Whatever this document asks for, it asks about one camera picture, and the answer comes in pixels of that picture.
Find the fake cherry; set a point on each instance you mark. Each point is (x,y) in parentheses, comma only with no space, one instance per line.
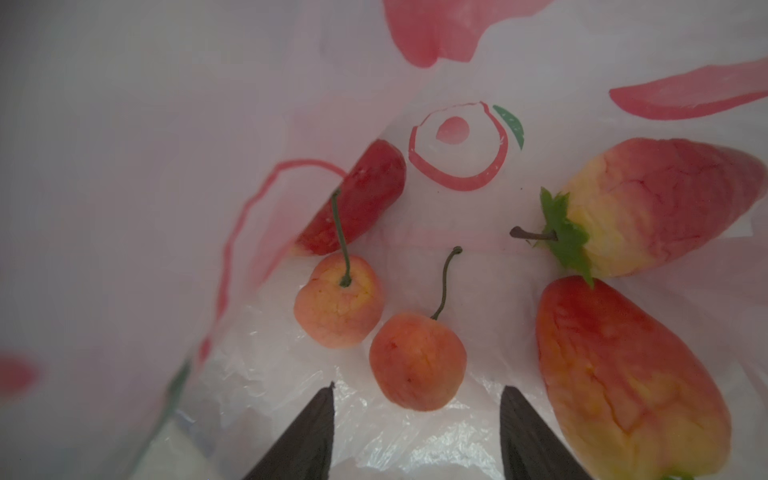
(419,363)
(343,299)

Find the fake strawberry with leaves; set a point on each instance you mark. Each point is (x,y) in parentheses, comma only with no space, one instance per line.
(645,203)

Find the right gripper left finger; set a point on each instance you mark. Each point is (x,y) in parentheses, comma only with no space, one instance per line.
(304,450)

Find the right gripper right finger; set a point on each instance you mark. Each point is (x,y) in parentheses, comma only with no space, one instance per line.
(529,448)

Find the red fake chili piece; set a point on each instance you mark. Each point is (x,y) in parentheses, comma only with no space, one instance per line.
(372,186)

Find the fake red yellow mango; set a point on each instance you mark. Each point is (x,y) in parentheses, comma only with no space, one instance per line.
(630,397)

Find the pink plastic bag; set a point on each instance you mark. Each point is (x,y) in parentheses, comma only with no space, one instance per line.
(159,157)

